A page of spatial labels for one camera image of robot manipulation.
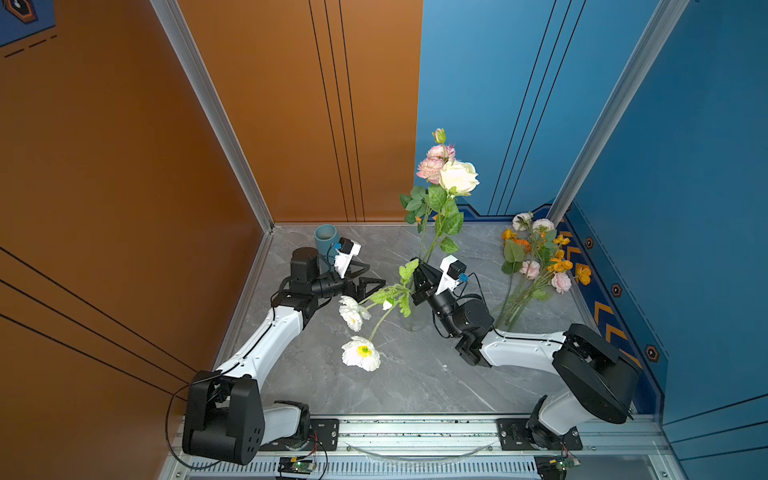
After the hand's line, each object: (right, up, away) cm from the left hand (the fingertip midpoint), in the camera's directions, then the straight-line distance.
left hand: (375, 273), depth 78 cm
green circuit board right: (+45, -44, -8) cm, 64 cm away
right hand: (+9, +4, -6) cm, 11 cm away
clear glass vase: (+11, -10, -6) cm, 16 cm away
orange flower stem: (+55, 0, +25) cm, 61 cm away
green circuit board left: (-19, -45, -7) cm, 50 cm away
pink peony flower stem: (+54, -6, +22) cm, 59 cm away
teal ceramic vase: (-16, +10, +11) cm, 22 cm away
